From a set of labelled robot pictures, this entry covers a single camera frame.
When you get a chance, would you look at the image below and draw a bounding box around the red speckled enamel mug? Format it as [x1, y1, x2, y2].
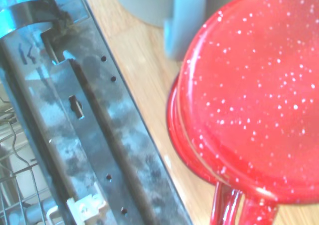
[166, 0, 319, 225]

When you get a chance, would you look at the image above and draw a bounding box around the grey mug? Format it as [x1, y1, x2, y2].
[109, 0, 208, 61]

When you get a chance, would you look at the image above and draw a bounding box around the stainless steel dishwasher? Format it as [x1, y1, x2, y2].
[0, 0, 193, 225]

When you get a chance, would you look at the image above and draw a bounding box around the grey wire dish rack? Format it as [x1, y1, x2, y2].
[0, 95, 58, 225]

